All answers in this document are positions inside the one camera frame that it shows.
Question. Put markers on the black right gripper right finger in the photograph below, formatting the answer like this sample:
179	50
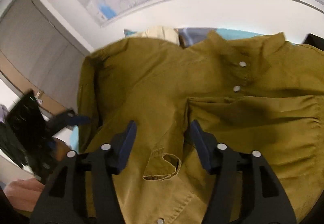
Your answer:
246	189

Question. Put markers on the olive brown jacket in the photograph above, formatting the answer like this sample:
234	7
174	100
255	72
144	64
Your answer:
262	93

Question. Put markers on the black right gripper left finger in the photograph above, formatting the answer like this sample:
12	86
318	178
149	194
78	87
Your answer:
63	199

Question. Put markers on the cream pillow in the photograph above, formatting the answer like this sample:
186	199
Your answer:
159	32

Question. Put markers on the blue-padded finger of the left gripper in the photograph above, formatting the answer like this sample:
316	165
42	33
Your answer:
77	120

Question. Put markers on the teal grey patterned bed sheet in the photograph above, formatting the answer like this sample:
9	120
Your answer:
190	36

